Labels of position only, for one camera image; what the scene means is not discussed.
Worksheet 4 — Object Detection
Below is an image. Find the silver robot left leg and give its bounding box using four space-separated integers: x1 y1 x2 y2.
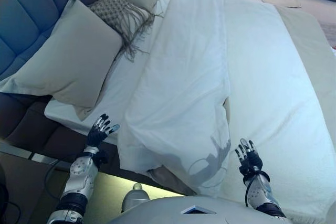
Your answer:
121 183 151 214

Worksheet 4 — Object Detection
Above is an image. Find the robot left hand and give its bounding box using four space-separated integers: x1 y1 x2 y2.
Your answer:
87 113 122 148

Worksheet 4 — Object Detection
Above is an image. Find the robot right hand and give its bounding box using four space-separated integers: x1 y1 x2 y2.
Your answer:
235 137 263 177

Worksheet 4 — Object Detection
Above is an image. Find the white textured blanket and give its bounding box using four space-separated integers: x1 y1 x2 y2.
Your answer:
219 5 336 224

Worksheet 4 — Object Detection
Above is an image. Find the silver robot torso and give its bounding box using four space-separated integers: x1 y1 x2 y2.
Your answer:
107 195 295 224

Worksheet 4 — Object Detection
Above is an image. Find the white duvet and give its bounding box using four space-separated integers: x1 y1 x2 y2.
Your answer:
116 0 332 199

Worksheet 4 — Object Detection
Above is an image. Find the white bed sheet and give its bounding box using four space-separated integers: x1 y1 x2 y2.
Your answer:
44 0 174 144

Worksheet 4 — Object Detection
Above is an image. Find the black lamp cable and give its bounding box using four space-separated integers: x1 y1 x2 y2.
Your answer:
44 164 61 199

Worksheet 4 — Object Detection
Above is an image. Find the woven fringed cushion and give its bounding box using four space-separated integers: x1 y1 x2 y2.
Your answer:
87 0 165 62

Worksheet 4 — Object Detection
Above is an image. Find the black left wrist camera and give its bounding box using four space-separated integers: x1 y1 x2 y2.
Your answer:
93 150 109 167

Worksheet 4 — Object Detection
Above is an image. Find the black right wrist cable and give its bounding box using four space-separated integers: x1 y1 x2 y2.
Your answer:
245 172 261 208

